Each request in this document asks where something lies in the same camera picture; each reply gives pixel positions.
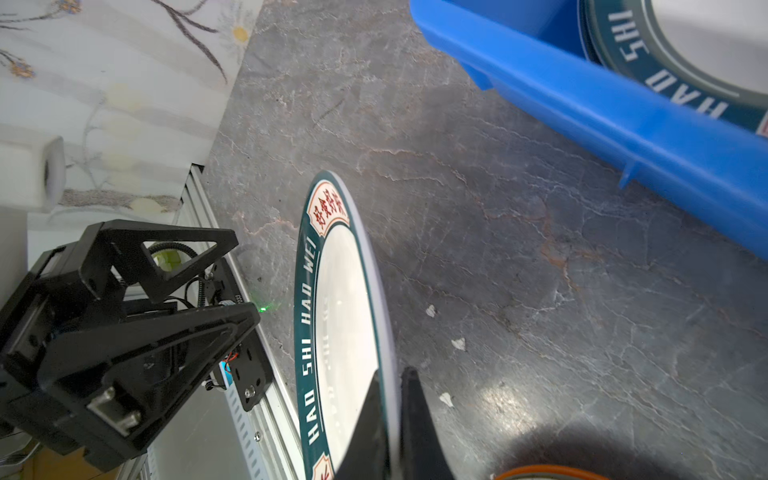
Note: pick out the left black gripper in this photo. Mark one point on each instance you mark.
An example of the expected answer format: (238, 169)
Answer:
(96, 355)

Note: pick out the green rim white plate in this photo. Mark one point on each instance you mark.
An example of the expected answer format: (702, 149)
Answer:
(710, 56)

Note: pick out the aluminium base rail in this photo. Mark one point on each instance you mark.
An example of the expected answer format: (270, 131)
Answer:
(237, 425)

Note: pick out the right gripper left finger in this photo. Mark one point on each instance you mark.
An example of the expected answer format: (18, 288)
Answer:
(367, 457)

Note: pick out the teal patterned small plate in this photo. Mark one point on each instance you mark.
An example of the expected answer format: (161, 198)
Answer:
(548, 472)

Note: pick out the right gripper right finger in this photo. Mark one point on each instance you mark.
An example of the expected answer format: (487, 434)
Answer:
(421, 454)

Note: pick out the blue plastic bin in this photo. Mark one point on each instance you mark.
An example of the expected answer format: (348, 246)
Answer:
(530, 52)

